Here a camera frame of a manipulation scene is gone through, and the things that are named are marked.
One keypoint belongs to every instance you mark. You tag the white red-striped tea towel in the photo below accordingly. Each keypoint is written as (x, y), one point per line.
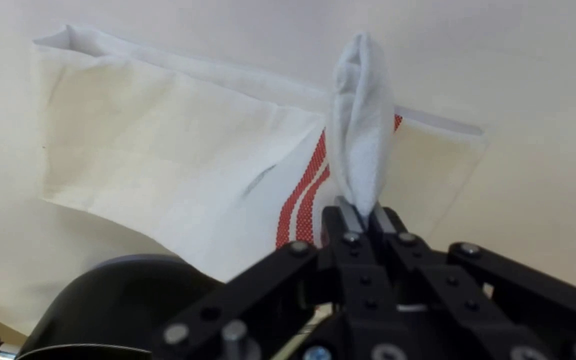
(223, 164)

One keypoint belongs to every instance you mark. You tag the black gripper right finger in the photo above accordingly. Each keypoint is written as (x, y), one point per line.
(392, 243)

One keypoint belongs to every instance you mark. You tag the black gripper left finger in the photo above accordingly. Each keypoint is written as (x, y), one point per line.
(342, 236)

